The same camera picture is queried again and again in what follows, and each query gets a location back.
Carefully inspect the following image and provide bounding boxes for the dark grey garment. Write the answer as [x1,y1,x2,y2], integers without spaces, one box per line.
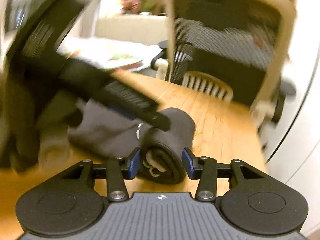
[68,100,196,184]

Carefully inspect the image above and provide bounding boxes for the green cartoon zipper storage bag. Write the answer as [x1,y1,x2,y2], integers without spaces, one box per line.
[98,54,143,72]

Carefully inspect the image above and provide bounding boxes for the red flower plant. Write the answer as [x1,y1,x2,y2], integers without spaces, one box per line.
[121,0,159,15]

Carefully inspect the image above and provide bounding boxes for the beige mesh office chair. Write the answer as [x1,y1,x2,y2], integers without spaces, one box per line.
[151,0,296,128]

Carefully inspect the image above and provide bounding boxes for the beige sofa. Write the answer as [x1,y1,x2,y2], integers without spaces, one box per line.
[94,15,169,46]

